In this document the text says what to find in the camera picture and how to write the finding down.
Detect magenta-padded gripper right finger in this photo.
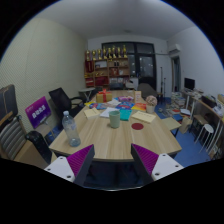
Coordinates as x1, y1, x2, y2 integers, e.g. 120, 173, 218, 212
130, 143, 185, 185

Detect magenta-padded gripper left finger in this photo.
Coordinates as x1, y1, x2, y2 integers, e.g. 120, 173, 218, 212
43, 143, 96, 187

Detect clear plastic water bottle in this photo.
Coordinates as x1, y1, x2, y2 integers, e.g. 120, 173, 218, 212
61, 110, 82, 148

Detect small low wooden table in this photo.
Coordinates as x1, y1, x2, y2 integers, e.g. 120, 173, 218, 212
161, 117, 183, 138

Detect flat round red coaster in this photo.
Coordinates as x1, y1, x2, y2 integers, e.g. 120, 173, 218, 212
130, 122, 145, 131

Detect pale yellow envelope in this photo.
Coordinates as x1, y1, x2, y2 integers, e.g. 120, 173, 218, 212
131, 110, 157, 124

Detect white round stool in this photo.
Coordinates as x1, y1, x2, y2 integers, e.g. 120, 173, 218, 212
194, 123, 215, 146

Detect grey striped chair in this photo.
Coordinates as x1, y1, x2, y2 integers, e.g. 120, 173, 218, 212
0, 111, 33, 161

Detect purple sign board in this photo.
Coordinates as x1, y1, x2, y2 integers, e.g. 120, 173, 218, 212
24, 96, 53, 130

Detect pale yellow notebook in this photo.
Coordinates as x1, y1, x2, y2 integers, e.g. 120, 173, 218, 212
83, 107, 102, 120

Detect orange book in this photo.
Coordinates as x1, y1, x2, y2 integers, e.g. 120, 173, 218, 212
131, 102, 148, 112

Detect pile of books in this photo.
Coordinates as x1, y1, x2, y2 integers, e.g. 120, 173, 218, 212
169, 91, 188, 116

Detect pink flowers in white pot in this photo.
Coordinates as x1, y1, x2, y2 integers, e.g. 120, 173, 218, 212
145, 95, 158, 114

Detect black office chair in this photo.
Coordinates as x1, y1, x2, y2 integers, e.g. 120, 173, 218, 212
48, 87, 86, 129

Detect white paper booklet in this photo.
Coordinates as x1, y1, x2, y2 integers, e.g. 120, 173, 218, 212
99, 106, 120, 119

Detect blue and red book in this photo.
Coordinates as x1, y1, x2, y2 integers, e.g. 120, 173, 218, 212
88, 102, 108, 110

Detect cluttered wooden side desk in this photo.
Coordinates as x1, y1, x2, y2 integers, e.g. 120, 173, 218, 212
181, 89, 224, 158

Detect orange and white carton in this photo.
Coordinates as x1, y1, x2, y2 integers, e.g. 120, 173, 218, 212
133, 90, 143, 104

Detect pink flat box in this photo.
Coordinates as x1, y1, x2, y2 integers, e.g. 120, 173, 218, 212
118, 95, 134, 103

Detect brown padded chair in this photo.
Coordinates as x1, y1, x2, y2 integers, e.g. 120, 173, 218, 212
137, 83, 158, 99

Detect small round white table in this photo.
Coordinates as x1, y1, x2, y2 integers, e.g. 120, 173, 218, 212
78, 87, 96, 103

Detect yellow gift box red ribbon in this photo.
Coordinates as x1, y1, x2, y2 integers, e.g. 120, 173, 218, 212
95, 88, 114, 104

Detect black case with tan trim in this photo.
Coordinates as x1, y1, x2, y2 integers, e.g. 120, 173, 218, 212
0, 84, 19, 121

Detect black computer monitor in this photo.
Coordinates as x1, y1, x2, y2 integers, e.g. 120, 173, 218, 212
183, 77, 196, 92

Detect dark glass door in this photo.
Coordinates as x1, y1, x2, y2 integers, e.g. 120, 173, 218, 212
101, 41, 158, 91

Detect wooden shelf unit with trophies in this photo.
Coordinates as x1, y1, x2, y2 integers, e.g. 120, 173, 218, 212
83, 44, 131, 89

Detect white wall air conditioner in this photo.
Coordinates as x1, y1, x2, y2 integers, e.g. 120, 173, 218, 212
167, 43, 182, 54

